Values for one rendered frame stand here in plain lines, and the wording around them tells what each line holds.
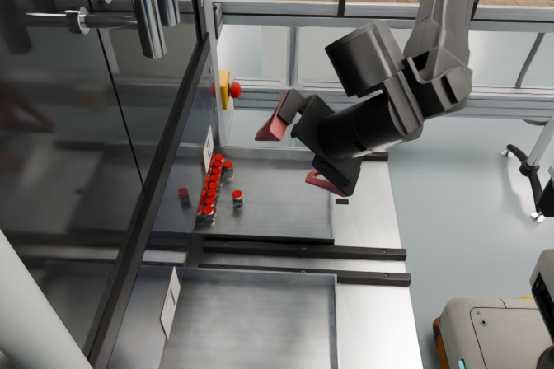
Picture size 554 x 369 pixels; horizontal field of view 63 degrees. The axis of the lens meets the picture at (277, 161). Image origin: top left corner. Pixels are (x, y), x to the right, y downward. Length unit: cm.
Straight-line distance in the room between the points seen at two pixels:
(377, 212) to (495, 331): 76
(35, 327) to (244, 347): 63
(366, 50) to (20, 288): 37
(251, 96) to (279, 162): 90
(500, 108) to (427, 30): 159
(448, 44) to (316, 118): 17
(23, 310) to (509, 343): 154
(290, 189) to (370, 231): 20
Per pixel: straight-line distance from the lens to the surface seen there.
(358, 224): 99
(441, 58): 53
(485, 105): 211
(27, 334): 23
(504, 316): 170
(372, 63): 47
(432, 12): 59
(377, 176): 109
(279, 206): 100
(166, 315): 71
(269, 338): 84
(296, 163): 110
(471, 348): 160
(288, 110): 54
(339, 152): 52
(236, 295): 88
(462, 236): 222
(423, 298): 198
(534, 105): 219
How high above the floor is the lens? 164
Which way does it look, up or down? 43 degrees down
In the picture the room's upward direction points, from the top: straight up
